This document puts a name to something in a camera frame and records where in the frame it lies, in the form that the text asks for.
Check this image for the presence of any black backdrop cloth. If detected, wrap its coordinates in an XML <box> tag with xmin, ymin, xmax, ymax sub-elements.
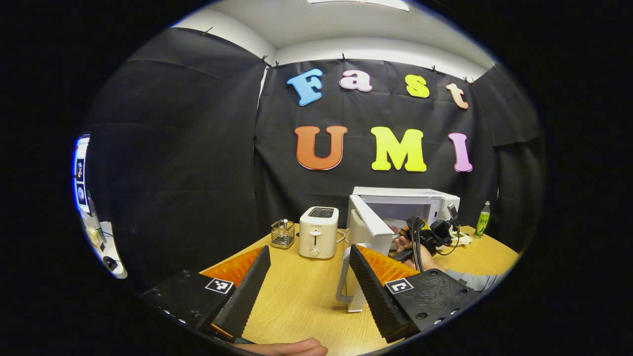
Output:
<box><xmin>82</xmin><ymin>27</ymin><xmax>547</xmax><ymax>292</ymax></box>

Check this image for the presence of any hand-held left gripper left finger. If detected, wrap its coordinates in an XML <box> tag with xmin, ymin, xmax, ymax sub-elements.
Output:
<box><xmin>141</xmin><ymin>245</ymin><xmax>271</xmax><ymax>342</ymax></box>

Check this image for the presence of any green label drink bottle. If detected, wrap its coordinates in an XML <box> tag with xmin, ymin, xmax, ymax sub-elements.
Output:
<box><xmin>473</xmin><ymin>200</ymin><xmax>492</xmax><ymax>239</ymax></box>

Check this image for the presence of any metal wire utensil holder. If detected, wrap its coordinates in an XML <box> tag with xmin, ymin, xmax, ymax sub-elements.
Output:
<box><xmin>271</xmin><ymin>219</ymin><xmax>296</xmax><ymax>249</ymax></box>

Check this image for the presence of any white microwave oven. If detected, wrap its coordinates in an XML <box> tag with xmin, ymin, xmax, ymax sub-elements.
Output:
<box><xmin>336</xmin><ymin>186</ymin><xmax>461</xmax><ymax>313</ymax></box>

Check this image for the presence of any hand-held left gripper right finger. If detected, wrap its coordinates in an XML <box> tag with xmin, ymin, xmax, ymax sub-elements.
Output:
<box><xmin>349</xmin><ymin>244</ymin><xmax>481</xmax><ymax>344</ymax></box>

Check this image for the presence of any white side desk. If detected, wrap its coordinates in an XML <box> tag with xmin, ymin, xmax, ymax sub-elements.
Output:
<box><xmin>81</xmin><ymin>213</ymin><xmax>129</xmax><ymax>280</ymax></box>

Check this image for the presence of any cream white toaster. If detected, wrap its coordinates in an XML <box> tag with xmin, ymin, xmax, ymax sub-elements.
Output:
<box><xmin>298</xmin><ymin>206</ymin><xmax>340</xmax><ymax>260</ymax></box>

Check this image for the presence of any computer monitor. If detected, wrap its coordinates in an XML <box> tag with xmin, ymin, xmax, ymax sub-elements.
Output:
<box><xmin>73</xmin><ymin>134</ymin><xmax>92</xmax><ymax>215</ymax></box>

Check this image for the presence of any long ceiling light panel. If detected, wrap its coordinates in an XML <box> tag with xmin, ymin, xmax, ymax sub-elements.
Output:
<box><xmin>307</xmin><ymin>0</ymin><xmax>410</xmax><ymax>12</ymax></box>

